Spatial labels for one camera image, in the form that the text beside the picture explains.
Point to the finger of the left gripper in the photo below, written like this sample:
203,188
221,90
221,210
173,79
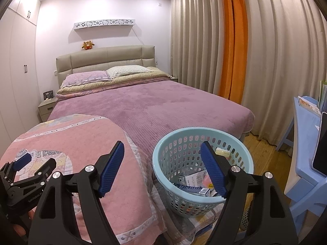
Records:
33,178
9,170

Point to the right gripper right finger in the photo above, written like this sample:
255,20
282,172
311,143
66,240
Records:
270,219

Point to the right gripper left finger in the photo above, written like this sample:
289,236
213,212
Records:
70,211

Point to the white printed carton box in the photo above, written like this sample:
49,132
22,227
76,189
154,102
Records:
192,184

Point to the blue desk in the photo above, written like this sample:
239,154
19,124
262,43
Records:
305,187

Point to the white wardrobe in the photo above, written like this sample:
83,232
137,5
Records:
20,95

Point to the beige bedside table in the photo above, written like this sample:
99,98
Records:
46,107

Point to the light blue plastic basket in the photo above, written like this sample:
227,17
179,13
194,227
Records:
178,154

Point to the pink patterned quilt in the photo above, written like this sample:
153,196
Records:
76,141

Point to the purple pillow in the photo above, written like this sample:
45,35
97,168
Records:
82,78

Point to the purple bed cover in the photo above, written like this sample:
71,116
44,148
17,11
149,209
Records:
147,112

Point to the white dotted pillow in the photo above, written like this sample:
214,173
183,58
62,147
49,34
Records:
125,70

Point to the books on desk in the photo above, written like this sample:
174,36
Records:
322,96

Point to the beige padded headboard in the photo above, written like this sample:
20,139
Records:
103,59

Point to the orange plush toy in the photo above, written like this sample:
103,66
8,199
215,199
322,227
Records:
87,45

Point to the folded beige blanket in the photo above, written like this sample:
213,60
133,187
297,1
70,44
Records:
154,75

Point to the beige pleated curtain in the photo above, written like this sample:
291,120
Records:
286,55

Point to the orange curtain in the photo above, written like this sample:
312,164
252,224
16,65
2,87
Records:
235,50

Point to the small picture frame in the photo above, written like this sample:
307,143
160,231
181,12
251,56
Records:
48,95

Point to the white wall shelf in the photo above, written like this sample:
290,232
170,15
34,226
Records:
103,23

